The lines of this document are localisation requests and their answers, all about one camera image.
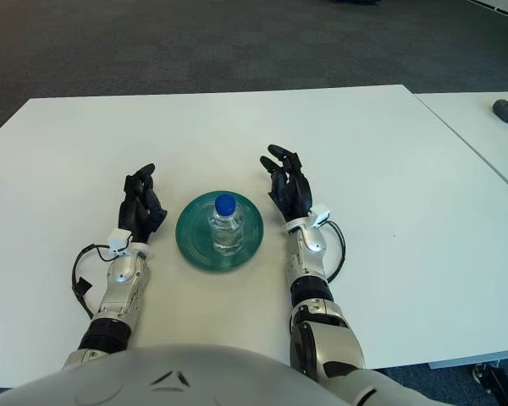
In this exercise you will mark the clear bottle with blue cap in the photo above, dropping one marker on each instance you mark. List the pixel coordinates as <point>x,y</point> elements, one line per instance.
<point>225,228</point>

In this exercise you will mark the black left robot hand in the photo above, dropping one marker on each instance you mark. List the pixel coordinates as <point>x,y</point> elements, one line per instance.
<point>137,213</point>

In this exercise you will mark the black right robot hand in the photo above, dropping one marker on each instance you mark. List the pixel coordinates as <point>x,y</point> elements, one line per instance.
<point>294,190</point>

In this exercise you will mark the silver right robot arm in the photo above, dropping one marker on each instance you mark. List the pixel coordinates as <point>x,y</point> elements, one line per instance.
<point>321,317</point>

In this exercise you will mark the white neighbouring table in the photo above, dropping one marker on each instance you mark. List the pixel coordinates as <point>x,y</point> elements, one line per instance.
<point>470,131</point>

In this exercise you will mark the grey robot torso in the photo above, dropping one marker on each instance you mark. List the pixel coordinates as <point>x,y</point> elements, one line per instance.
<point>173,380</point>

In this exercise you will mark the green round plate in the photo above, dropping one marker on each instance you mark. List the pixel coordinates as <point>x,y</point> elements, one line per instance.
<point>190,237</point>

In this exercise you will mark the black table leg with caster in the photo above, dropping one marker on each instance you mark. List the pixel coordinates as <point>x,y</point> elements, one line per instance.
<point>495,376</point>

